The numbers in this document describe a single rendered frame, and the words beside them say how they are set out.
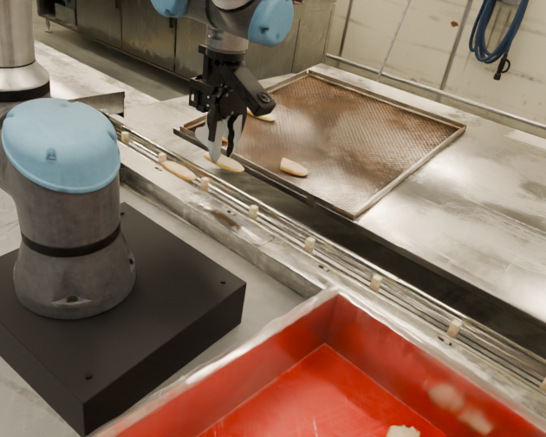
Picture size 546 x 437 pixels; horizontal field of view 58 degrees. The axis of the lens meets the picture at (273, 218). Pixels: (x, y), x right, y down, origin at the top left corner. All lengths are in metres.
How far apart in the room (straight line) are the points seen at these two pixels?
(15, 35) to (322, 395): 0.57
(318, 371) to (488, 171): 0.66
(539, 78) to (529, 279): 3.63
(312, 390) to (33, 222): 0.40
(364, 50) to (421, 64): 0.60
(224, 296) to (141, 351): 0.14
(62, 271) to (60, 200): 0.10
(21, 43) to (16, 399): 0.41
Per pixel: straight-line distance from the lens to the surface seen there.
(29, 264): 0.65
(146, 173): 1.06
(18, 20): 0.65
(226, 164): 0.97
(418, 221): 0.98
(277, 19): 0.72
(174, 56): 4.31
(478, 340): 0.83
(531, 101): 4.52
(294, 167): 1.06
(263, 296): 0.82
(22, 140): 0.57
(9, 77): 0.66
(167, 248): 0.76
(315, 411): 0.67
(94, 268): 0.63
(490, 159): 1.24
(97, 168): 0.57
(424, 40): 4.78
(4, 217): 1.02
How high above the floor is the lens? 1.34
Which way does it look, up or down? 31 degrees down
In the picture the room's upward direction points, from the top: 10 degrees clockwise
